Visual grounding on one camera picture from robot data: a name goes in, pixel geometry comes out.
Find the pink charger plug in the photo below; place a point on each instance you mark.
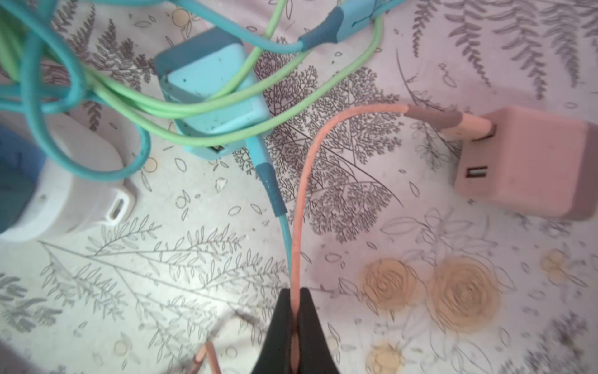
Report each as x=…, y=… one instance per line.
x=536, y=163

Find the white blue power strip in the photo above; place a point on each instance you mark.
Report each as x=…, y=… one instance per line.
x=58, y=202

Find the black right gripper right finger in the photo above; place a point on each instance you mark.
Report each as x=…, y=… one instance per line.
x=314, y=353

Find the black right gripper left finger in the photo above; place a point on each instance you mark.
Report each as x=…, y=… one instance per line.
x=275, y=356

